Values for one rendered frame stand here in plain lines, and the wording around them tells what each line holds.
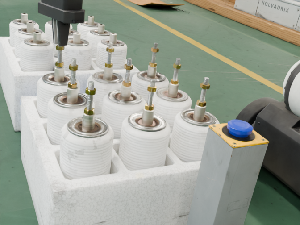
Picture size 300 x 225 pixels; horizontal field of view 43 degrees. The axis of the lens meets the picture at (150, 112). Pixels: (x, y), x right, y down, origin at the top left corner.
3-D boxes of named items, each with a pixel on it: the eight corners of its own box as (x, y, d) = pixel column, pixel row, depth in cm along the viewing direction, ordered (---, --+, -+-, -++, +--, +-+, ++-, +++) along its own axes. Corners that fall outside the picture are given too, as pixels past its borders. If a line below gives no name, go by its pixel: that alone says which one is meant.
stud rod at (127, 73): (122, 92, 82) (127, 59, 79) (123, 90, 83) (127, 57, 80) (127, 93, 82) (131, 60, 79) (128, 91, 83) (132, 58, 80)
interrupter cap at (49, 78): (49, 72, 91) (49, 70, 91) (80, 78, 91) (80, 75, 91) (36, 83, 84) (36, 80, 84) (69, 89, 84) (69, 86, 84)
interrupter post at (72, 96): (68, 105, 77) (68, 90, 75) (64, 100, 78) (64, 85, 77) (79, 103, 78) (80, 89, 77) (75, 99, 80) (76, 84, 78)
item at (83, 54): (83, 90, 130) (87, 38, 122) (92, 102, 122) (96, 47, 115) (55, 91, 126) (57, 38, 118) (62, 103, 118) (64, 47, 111)
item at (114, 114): (92, 174, 87) (98, 102, 79) (102, 153, 95) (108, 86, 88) (133, 181, 86) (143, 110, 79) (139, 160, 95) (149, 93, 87)
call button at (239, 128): (239, 128, 63) (243, 117, 62) (255, 140, 60) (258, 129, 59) (220, 131, 61) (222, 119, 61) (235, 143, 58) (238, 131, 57)
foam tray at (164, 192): (152, 142, 118) (160, 89, 110) (223, 228, 87) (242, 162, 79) (20, 157, 101) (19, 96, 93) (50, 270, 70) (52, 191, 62)
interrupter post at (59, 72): (56, 78, 89) (56, 64, 87) (65, 80, 89) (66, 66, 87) (52, 81, 87) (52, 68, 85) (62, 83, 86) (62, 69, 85)
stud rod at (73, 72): (68, 93, 77) (70, 58, 74) (72, 92, 78) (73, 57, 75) (72, 95, 77) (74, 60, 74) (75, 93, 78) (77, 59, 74)
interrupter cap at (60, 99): (60, 112, 73) (60, 109, 73) (47, 97, 79) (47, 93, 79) (96, 107, 77) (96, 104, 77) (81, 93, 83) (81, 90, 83)
